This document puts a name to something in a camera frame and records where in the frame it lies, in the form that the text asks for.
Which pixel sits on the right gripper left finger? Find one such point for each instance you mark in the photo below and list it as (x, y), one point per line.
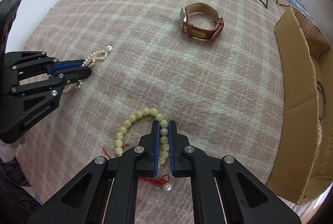
(142, 159)

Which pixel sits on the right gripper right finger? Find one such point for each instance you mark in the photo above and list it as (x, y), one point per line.
(183, 156)

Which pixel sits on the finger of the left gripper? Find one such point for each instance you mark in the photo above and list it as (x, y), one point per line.
(55, 66)
(74, 74)

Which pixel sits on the yellow bead bracelet red tassel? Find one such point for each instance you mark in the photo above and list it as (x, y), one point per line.
(164, 147)

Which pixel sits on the brown leather strap wristwatch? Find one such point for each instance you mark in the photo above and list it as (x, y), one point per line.
(201, 21)

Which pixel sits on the single white pearl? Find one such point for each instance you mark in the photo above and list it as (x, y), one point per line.
(109, 48)

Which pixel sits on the pink plaid blanket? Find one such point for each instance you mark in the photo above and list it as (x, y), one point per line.
(226, 95)

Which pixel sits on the open brown cardboard box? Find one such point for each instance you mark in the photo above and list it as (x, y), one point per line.
(303, 167)

